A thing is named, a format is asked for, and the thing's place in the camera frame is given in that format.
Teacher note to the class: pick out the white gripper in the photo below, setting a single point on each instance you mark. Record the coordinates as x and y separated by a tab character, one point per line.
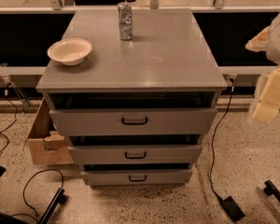
279	42

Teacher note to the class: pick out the grey bottom drawer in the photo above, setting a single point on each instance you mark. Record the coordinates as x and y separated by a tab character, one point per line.
136	177

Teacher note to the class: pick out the grey drawer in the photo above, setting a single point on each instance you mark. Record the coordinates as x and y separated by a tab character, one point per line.
143	154
136	177
81	122

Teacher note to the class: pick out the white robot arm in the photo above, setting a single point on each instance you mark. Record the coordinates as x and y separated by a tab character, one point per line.
268	40

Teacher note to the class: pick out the grey drawer cabinet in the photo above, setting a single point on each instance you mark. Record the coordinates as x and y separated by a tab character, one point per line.
167	64

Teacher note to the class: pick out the grey middle drawer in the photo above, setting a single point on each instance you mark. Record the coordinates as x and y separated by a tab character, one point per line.
143	154

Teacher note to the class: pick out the grey top drawer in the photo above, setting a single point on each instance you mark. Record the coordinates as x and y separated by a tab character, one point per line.
81	122

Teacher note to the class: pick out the black stand leg right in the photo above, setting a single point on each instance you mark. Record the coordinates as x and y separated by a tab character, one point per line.
271	189

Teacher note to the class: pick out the black stand leg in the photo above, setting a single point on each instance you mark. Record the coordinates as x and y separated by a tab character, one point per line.
271	189
59	198

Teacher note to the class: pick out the black power adapter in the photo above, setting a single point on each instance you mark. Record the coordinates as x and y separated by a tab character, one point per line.
232	209

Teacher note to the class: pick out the white bowl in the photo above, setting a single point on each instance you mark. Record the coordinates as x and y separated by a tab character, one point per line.
70	51

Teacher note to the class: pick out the cardboard box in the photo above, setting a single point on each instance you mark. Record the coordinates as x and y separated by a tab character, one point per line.
44	142

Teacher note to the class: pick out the black stand leg left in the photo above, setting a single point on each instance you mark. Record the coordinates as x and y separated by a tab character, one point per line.
59	198

